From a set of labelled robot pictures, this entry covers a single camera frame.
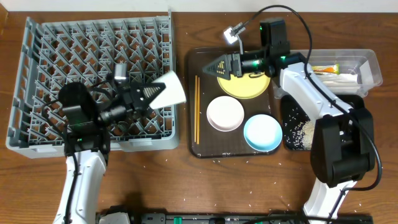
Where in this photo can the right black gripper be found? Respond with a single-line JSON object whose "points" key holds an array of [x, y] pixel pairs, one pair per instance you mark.
{"points": [[231, 66]]}

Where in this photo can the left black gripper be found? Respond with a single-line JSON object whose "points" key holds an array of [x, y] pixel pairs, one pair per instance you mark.
{"points": [[134, 98]]}

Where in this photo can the white paper cup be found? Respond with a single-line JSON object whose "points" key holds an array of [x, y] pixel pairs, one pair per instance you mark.
{"points": [[173, 93]]}

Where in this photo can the yellow round plate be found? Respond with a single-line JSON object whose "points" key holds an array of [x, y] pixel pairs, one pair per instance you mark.
{"points": [[246, 87]]}

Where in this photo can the light blue bowl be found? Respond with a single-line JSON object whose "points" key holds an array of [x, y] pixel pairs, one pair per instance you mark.
{"points": [[263, 133]]}

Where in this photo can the yellow green snack wrapper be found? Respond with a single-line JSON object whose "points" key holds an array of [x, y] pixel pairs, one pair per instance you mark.
{"points": [[325, 69]]}

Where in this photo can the white napkin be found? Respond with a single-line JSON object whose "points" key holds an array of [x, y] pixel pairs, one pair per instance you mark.
{"points": [[343, 79]]}

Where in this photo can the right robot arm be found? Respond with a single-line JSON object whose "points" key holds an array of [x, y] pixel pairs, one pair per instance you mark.
{"points": [[337, 172]]}

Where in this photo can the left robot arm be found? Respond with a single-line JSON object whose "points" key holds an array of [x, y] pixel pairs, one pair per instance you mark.
{"points": [[87, 143]]}

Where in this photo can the pile of rice waste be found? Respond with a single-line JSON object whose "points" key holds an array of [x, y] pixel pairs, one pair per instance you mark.
{"points": [[297, 129]]}

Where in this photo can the left wooden chopstick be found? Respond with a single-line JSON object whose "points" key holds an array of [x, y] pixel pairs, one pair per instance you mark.
{"points": [[195, 109]]}

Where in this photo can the dark brown serving tray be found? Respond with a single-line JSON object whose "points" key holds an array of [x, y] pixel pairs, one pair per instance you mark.
{"points": [[214, 143]]}

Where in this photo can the black rectangular tray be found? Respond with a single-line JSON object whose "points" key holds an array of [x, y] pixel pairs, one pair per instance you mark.
{"points": [[330, 133]]}

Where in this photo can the grey plastic dish rack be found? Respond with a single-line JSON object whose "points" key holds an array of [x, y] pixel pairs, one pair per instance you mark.
{"points": [[54, 54]]}

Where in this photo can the clear plastic bin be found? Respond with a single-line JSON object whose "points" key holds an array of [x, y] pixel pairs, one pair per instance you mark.
{"points": [[362, 62]]}

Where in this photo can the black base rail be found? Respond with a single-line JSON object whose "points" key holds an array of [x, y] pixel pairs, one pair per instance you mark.
{"points": [[119, 214]]}

